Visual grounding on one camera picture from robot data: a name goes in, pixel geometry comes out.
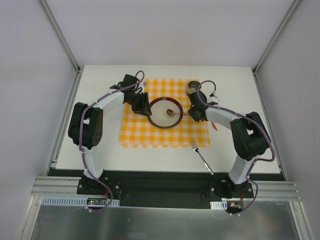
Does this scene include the frame post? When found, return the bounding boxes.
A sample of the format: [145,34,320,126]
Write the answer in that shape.
[37,0,82,73]
[251,0,305,75]

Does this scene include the orange checkered cloth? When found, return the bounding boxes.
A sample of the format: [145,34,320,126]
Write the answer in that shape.
[119,78,211,148]

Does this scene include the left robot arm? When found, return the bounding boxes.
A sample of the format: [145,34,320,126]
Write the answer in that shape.
[67,70,152,195]

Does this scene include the metal cup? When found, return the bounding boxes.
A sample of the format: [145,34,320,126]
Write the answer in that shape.
[186,80,201,96]

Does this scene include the copper spoon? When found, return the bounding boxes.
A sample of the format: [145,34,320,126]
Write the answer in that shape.
[166,109,189,117]

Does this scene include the left frame post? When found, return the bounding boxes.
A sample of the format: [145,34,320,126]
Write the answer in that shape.
[37,0,82,73]

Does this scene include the right frame post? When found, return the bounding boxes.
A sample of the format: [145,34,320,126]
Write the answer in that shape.
[251,0,305,75]

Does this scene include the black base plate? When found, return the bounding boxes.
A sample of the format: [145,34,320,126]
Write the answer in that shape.
[77,170,254,209]

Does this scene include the aluminium front rail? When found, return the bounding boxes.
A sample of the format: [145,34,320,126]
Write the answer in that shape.
[31,176,302,202]

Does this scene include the left cable duct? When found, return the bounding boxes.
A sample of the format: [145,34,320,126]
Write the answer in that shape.
[42,196,120,208]

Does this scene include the right cable duct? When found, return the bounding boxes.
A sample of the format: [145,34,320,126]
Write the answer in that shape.
[210,200,228,211]

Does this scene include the silver fork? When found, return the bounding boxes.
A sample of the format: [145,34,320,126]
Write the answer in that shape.
[191,139,214,176]

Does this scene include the cable duct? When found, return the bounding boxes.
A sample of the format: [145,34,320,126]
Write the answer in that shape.
[42,196,120,208]
[210,200,228,211]

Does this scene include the red rimmed ceramic plate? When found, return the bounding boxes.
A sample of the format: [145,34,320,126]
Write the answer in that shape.
[147,97,184,129]

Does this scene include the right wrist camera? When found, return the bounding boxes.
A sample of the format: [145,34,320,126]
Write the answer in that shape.
[209,92,220,106]

